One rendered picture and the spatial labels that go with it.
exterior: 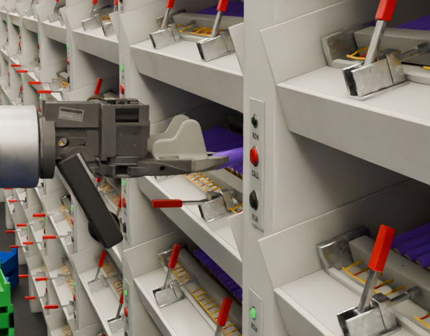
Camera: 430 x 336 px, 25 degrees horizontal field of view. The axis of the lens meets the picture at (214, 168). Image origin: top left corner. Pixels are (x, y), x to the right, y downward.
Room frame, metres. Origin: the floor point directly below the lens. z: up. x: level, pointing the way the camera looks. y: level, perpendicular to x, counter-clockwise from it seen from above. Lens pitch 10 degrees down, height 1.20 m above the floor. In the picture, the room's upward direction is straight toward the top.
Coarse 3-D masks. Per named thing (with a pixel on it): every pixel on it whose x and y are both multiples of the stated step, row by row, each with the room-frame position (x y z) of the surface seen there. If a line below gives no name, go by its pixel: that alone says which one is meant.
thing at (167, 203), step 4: (208, 196) 1.13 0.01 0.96; (152, 200) 1.12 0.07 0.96; (156, 200) 1.12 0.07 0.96; (160, 200) 1.12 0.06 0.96; (164, 200) 1.12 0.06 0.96; (168, 200) 1.12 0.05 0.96; (172, 200) 1.12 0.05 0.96; (176, 200) 1.13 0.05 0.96; (180, 200) 1.13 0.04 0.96; (196, 200) 1.14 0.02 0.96; (200, 200) 1.14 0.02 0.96; (204, 200) 1.14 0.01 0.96; (208, 200) 1.14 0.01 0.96; (152, 204) 1.12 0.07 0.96; (156, 204) 1.12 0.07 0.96; (160, 204) 1.12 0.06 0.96; (164, 204) 1.12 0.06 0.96; (168, 204) 1.12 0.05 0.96; (172, 204) 1.12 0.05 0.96; (176, 204) 1.12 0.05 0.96; (180, 204) 1.12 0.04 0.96; (184, 204) 1.13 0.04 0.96; (188, 204) 1.13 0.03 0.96; (192, 204) 1.13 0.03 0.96; (196, 204) 1.13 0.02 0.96; (200, 204) 1.13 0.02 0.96
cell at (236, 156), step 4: (236, 148) 1.12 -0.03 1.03; (240, 148) 1.11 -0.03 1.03; (224, 152) 1.11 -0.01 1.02; (228, 152) 1.11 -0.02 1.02; (232, 152) 1.11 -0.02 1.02; (236, 152) 1.11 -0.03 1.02; (240, 152) 1.11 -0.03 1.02; (232, 156) 1.11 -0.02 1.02; (236, 156) 1.11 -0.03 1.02; (240, 156) 1.11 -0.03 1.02; (232, 160) 1.10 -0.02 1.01; (236, 160) 1.11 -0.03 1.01; (240, 160) 1.11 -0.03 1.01; (224, 164) 1.10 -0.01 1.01; (228, 164) 1.11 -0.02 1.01; (232, 164) 1.11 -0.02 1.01; (236, 164) 1.11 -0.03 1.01; (220, 168) 1.10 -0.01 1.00
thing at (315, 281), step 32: (384, 192) 0.90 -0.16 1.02; (416, 192) 0.91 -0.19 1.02; (320, 224) 0.88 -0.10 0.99; (352, 224) 0.89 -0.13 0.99; (384, 224) 0.90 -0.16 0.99; (416, 224) 0.91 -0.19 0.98; (288, 256) 0.87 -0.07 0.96; (320, 256) 0.87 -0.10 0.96; (352, 256) 0.87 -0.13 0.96; (384, 256) 0.72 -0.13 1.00; (416, 256) 0.81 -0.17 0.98; (288, 288) 0.86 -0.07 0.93; (320, 288) 0.84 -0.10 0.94; (352, 288) 0.81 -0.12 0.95; (384, 288) 0.80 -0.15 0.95; (416, 288) 0.73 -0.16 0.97; (288, 320) 0.85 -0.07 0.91; (320, 320) 0.78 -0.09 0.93; (352, 320) 0.71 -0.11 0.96; (384, 320) 0.72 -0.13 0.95; (416, 320) 0.73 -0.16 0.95
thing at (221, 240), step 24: (168, 120) 1.56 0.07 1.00; (216, 120) 1.58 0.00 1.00; (144, 192) 1.51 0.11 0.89; (168, 192) 1.31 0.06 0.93; (192, 192) 1.28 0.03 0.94; (168, 216) 1.35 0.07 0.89; (192, 216) 1.17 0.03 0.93; (240, 216) 0.96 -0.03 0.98; (216, 240) 1.06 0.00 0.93; (240, 240) 0.96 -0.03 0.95; (240, 264) 0.98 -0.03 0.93
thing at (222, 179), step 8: (192, 176) 1.31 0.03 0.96; (200, 176) 1.30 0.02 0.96; (208, 176) 1.27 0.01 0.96; (216, 176) 1.23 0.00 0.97; (224, 176) 1.22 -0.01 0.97; (232, 176) 1.20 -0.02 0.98; (216, 184) 1.24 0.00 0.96; (224, 184) 1.20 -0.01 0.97; (232, 184) 1.17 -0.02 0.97; (240, 184) 1.16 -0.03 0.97; (240, 192) 1.13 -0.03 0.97; (240, 200) 1.14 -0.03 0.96
